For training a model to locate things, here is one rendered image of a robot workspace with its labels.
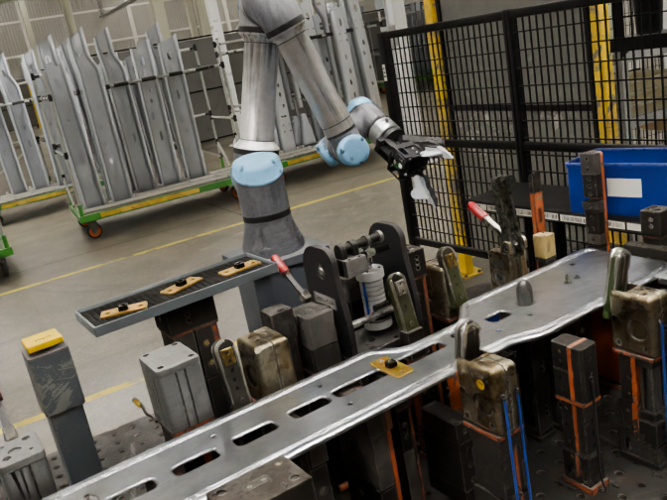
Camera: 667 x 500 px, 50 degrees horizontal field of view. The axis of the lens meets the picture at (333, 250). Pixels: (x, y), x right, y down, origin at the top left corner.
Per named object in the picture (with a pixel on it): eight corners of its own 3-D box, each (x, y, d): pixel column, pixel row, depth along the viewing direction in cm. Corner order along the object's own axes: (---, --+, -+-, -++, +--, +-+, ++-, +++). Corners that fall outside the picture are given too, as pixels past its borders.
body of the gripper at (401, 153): (400, 184, 175) (371, 156, 181) (427, 175, 179) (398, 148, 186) (407, 159, 170) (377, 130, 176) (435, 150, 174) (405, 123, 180)
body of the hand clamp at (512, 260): (524, 396, 167) (507, 254, 157) (502, 387, 173) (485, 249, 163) (542, 386, 170) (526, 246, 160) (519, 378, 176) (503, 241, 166)
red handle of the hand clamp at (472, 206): (510, 246, 157) (464, 202, 165) (507, 253, 158) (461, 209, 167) (524, 240, 159) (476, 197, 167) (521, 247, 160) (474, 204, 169)
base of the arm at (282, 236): (234, 253, 180) (225, 214, 177) (288, 236, 186) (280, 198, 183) (258, 264, 167) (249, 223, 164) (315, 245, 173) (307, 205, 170)
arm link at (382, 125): (389, 138, 188) (395, 112, 182) (399, 148, 186) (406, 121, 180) (365, 145, 184) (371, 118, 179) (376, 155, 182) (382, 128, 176)
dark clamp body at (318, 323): (339, 503, 142) (303, 325, 131) (306, 476, 153) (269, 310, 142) (383, 478, 147) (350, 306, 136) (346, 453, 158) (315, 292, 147)
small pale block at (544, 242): (559, 384, 170) (544, 237, 159) (547, 380, 172) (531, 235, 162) (569, 378, 171) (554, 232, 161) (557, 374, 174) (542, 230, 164)
